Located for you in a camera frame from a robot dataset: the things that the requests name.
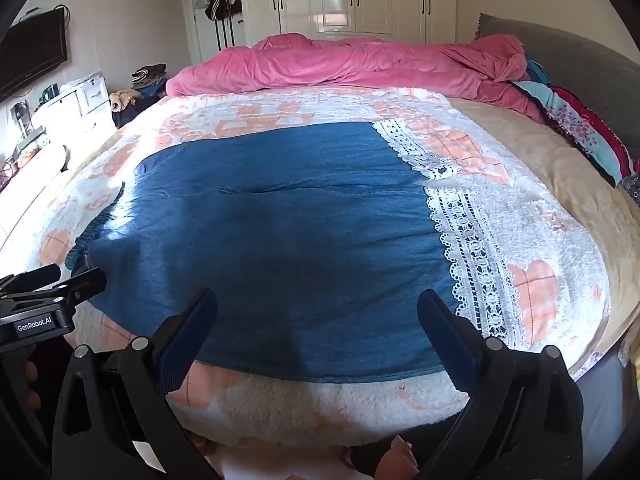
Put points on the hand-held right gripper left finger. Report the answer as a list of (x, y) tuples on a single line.
[(194, 327)]

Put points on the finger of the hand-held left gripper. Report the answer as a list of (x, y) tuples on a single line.
[(85, 285), (35, 277)]

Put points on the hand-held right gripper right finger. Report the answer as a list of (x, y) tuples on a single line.
[(445, 337)]

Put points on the blue denim pants lace trim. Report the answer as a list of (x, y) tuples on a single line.
[(300, 240)]

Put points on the person's left hand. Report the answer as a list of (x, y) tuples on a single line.
[(33, 374)]

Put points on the white low sideboard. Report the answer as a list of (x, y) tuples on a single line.
[(37, 170)]

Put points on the white orange fleece blanket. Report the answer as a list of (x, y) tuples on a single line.
[(550, 220)]

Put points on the grey bed base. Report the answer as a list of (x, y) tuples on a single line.
[(602, 395)]

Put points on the black cloth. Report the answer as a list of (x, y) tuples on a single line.
[(131, 116)]

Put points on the white drawer cabinet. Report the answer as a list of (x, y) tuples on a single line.
[(90, 97)]

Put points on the beige fluffy cloth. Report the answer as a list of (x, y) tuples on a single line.
[(124, 100)]

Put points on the beige bed sheet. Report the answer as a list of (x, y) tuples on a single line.
[(575, 170)]

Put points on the stack of folded dark clothes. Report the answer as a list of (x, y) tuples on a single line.
[(149, 79)]

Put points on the black television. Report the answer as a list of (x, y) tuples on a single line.
[(30, 55)]

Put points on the blue and magenta patterned cloth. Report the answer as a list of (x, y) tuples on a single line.
[(580, 120)]

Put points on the white door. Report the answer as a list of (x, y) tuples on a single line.
[(192, 35)]

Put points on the pink duvet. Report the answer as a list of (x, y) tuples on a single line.
[(325, 67)]

